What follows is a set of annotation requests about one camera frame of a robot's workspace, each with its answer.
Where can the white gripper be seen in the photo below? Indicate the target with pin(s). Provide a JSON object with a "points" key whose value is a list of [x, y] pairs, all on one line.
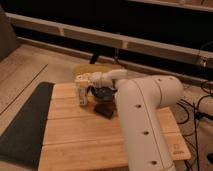
{"points": [[103, 93]]}

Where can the wooden table board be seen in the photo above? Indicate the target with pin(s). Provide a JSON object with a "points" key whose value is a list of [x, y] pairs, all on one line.
{"points": [[77, 139]]}

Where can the black tripod stand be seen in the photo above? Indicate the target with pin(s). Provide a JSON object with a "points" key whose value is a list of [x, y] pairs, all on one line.
{"points": [[94, 57]]}

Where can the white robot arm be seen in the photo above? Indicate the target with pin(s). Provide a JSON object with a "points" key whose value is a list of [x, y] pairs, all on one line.
{"points": [[137, 101]]}

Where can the white metal railing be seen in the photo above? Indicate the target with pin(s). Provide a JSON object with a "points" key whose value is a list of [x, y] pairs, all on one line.
{"points": [[138, 45]]}

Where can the dark floor mat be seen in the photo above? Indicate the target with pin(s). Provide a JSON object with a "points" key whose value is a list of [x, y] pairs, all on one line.
{"points": [[21, 142]]}

